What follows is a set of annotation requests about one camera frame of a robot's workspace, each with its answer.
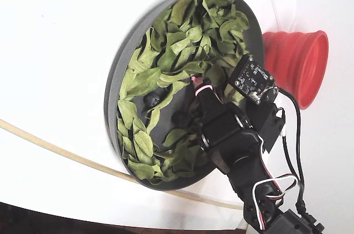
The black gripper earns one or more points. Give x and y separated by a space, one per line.
219 129

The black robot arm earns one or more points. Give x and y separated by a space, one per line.
251 178

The dark blueberry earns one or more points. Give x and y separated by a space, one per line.
152 100
179 117

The pile of green leaves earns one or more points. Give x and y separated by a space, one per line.
177 43

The grey round shallow bowl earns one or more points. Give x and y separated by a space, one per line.
253 40

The red collapsible silicone cup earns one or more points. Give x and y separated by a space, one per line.
293 59

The black camera circuit board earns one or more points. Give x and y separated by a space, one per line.
250 77

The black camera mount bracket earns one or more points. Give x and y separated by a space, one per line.
268 123

